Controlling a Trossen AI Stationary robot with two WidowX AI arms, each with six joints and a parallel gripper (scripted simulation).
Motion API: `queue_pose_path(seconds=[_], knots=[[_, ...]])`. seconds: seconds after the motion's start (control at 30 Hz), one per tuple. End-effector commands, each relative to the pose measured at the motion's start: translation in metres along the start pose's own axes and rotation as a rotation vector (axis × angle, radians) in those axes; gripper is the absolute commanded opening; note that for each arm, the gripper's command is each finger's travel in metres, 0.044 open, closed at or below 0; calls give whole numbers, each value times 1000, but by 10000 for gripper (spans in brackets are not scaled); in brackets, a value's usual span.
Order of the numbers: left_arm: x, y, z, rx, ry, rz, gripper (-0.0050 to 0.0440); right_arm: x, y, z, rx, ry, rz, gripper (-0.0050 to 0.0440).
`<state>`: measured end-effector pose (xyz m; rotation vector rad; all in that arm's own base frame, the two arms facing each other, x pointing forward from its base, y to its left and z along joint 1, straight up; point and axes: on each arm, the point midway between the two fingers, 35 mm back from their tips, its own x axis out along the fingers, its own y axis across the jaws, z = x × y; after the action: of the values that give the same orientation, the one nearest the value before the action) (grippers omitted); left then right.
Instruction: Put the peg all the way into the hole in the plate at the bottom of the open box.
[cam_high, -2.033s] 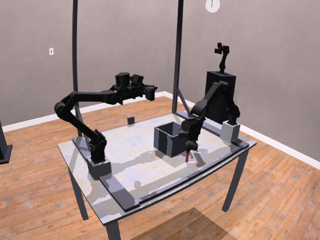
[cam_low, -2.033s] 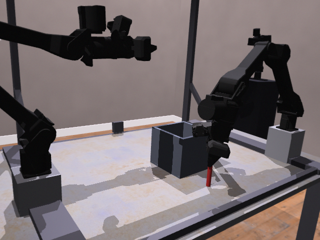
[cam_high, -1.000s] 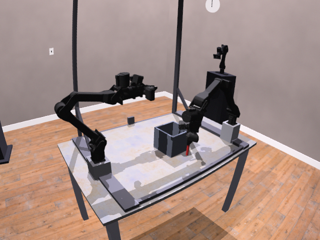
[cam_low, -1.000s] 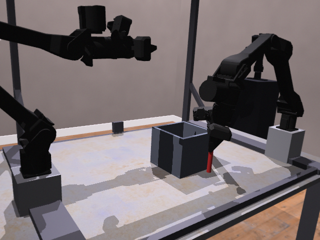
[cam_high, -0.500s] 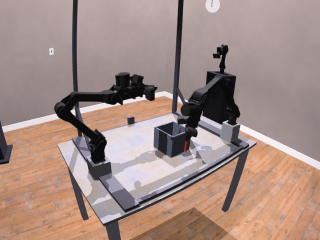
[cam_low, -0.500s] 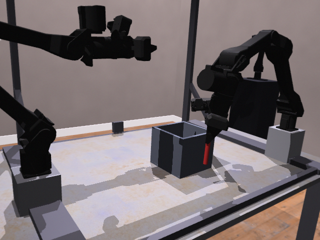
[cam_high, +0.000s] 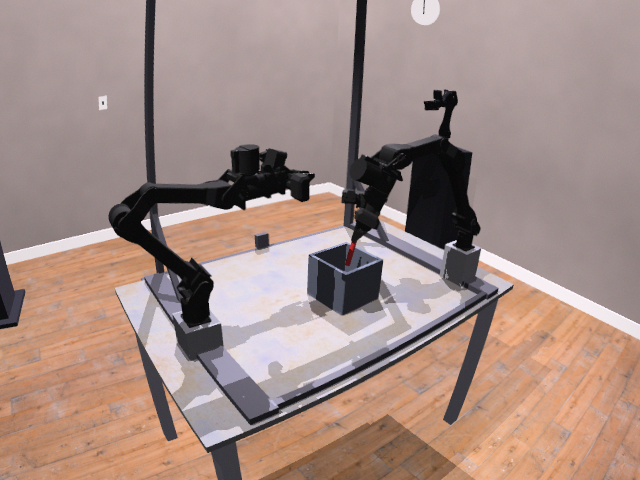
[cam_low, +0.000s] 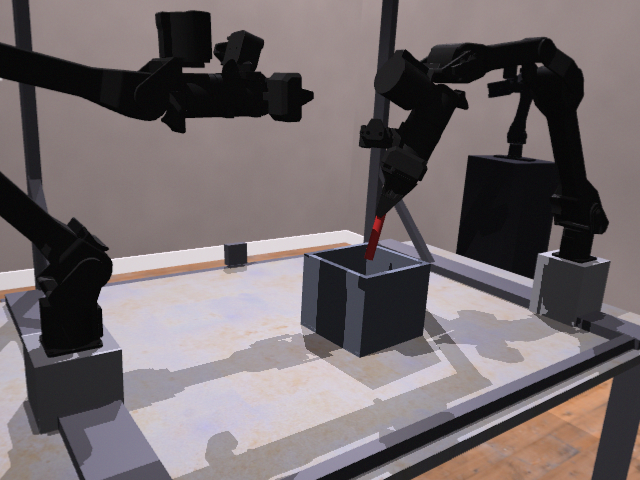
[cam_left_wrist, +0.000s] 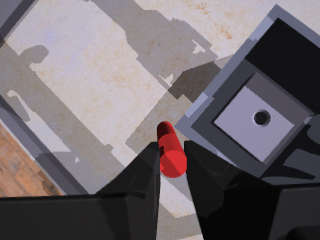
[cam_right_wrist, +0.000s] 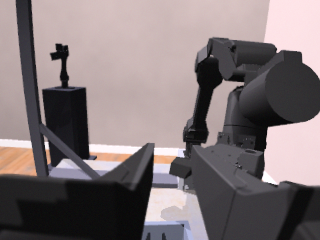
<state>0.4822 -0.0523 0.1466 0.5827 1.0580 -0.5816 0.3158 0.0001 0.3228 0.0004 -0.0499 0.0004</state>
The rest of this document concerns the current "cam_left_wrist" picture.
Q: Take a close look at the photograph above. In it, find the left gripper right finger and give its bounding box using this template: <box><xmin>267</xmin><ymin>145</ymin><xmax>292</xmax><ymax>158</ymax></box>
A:
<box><xmin>184</xmin><ymin>140</ymin><xmax>320</xmax><ymax>240</ymax></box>

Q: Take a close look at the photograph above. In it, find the red peg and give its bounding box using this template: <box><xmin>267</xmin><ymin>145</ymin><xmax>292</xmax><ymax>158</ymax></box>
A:
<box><xmin>157</xmin><ymin>121</ymin><xmax>187</xmax><ymax>178</ymax></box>

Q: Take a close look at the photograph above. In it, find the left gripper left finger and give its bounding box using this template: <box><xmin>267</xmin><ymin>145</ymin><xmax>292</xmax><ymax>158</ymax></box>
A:
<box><xmin>0</xmin><ymin>142</ymin><xmax>161</xmax><ymax>240</ymax></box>

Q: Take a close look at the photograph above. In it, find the pale lavender flat plate with hole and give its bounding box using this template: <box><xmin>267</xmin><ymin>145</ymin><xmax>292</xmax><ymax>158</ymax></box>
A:
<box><xmin>210</xmin><ymin>72</ymin><xmax>310</xmax><ymax>165</ymax></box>

